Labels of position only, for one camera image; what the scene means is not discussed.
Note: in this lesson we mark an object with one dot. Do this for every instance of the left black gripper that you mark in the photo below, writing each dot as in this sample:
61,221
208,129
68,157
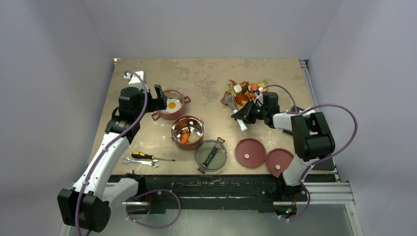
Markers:
156,104

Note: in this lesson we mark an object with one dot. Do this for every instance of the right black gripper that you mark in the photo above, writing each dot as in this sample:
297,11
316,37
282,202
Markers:
243,113

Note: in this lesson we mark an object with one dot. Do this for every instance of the metal serving tongs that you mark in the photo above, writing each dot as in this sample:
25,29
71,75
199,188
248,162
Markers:
231,102

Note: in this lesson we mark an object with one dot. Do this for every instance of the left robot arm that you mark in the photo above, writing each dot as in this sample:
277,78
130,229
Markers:
85,205

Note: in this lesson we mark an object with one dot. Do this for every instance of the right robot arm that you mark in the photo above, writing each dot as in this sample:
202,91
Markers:
312,137

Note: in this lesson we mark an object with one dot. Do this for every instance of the far red steel pot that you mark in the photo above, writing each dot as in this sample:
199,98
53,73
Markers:
170,93

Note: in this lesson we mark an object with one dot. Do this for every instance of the red steel pot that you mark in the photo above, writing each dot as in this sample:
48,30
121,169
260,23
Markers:
170,93
196,128

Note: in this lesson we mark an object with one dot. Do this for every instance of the fried egg toy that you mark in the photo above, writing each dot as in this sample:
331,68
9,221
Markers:
173,105

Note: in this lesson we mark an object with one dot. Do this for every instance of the yellow food tray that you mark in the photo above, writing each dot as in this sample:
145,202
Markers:
244,94

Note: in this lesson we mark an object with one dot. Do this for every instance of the left red round lid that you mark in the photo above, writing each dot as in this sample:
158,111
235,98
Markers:
250,152

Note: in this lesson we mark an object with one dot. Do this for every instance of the red round lid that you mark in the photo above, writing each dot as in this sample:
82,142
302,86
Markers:
278,160
250,152

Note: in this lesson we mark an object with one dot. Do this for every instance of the orange shrimp toy in pot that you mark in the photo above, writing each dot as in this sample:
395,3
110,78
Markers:
184,136

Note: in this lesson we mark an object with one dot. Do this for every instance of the near red steel pot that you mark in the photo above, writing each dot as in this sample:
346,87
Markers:
196,128

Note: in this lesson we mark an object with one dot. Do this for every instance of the transparent grey pot lid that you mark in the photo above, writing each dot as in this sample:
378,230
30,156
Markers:
211,155

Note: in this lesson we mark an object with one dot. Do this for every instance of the right red round lid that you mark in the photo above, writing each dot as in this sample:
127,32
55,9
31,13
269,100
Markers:
278,160

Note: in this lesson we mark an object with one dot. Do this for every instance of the yellow black screwdriver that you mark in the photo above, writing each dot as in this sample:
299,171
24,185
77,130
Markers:
140,155

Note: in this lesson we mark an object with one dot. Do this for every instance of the silver open-end wrench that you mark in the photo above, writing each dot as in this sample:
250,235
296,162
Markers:
152,163

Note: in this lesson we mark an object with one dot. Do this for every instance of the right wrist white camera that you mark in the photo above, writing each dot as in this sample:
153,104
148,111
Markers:
259,96

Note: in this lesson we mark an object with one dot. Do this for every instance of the wrist white camera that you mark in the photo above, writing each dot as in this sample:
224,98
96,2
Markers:
259,96
133,80

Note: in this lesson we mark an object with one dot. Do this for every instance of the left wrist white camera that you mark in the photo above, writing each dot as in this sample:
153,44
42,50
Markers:
133,80

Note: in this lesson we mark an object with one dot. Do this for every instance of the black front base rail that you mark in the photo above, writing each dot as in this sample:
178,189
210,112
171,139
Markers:
262,193

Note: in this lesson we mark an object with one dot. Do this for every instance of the aluminium frame rail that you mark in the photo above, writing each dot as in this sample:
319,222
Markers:
336,194

